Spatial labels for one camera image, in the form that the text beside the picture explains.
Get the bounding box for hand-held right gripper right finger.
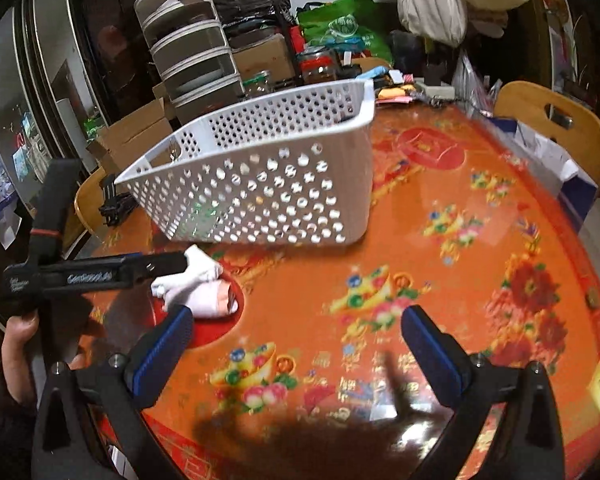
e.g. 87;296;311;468
401;305;566;480

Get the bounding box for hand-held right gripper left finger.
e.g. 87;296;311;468
30;305;196;480

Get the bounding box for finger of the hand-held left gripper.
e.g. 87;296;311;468
130;251;189;286

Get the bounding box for white perforated plastic basket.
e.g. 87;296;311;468
114;79;376;246

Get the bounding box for person's left forearm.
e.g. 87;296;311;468
0;360;36;480

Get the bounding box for person's left hand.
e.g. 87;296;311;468
0;311;41;368

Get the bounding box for wooden chair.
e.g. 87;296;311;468
494;81;600;186
75;167;112;238

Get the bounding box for red floral tablecloth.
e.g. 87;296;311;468
87;95;600;480

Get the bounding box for open cardboard box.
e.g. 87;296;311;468
87;97;181;176

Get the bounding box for grey plastic drawer tower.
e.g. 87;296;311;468
134;0;245;121

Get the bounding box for dark glass cabinet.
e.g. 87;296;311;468
0;0;156;241

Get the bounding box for blue box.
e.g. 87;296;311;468
555;170;600;233

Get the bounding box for brown cardboard box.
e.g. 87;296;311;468
230;35;301;86

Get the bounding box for white papers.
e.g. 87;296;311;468
510;120;593;186

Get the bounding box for pile of small packets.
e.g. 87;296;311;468
372;67;456;106

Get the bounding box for crinkled clear plastic bag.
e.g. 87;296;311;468
450;52;501;116

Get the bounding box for green shopping bag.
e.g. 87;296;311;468
297;0;393;61

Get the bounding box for white canvas tote bag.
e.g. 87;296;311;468
392;0;468;46

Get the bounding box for wall calendar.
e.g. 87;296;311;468
535;0;581;111

